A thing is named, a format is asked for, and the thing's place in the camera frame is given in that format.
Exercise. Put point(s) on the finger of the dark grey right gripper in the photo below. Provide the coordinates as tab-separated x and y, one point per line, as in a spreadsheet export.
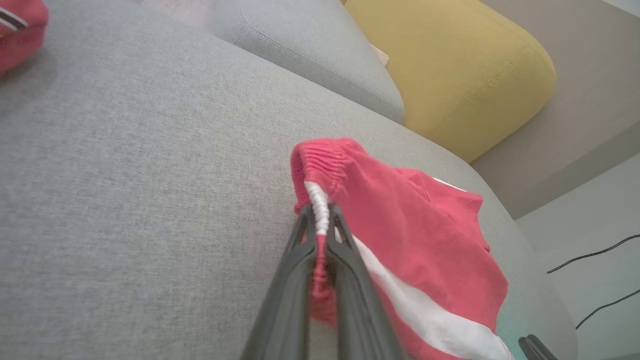
545	351
529	351

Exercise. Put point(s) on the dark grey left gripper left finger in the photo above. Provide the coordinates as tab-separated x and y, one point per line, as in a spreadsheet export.
287	305

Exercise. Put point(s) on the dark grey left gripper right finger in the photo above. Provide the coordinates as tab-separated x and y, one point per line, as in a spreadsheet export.
357	310

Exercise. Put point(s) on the red shorts with white stripe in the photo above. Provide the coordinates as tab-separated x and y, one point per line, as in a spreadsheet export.
425	235

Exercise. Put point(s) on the red and white jersey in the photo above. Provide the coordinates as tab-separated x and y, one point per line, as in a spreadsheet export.
20	42

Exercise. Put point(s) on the grey sofa back cushion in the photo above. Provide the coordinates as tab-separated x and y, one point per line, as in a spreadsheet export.
310	45

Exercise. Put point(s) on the yellow cushion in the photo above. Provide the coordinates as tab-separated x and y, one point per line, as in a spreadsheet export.
465	70

